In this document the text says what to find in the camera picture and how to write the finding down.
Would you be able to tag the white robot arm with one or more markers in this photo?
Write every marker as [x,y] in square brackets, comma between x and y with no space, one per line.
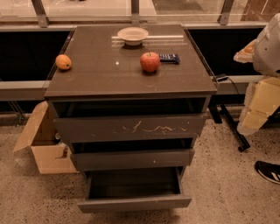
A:
[264,51]

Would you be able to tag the grey top drawer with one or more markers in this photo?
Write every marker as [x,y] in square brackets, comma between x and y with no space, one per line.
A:
[107,121]

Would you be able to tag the metal window railing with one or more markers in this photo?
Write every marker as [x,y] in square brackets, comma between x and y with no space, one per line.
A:
[189,13]

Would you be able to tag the open cardboard box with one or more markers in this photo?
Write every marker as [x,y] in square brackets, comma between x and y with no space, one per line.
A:
[39,134]

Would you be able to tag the grey bottom drawer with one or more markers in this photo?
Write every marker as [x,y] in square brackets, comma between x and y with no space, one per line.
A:
[133,190]

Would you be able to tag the black wheeled stand frame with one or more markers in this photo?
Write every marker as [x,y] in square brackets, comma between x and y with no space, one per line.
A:
[218,107]

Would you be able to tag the blue snack bar wrapper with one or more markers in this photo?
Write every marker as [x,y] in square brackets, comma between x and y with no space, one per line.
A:
[169,58]

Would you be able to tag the black and white sneaker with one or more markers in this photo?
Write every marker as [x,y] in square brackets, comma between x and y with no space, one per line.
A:
[269,171]

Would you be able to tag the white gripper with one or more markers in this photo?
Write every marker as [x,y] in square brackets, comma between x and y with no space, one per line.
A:
[268,57]

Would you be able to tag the orange fruit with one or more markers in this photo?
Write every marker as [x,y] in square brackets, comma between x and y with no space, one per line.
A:
[63,62]

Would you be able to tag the grey drawer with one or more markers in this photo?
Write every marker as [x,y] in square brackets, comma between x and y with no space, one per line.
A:
[107,121]
[133,190]
[156,153]

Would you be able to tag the grey middle drawer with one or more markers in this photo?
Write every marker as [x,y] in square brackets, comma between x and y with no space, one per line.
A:
[156,153]

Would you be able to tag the dark grey drawer cabinet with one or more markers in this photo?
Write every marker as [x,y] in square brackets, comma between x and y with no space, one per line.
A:
[105,69]

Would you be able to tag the white paper bowl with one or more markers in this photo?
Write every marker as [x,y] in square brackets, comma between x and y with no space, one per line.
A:
[133,36]

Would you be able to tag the red apple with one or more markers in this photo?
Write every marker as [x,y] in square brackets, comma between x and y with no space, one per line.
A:
[150,62]

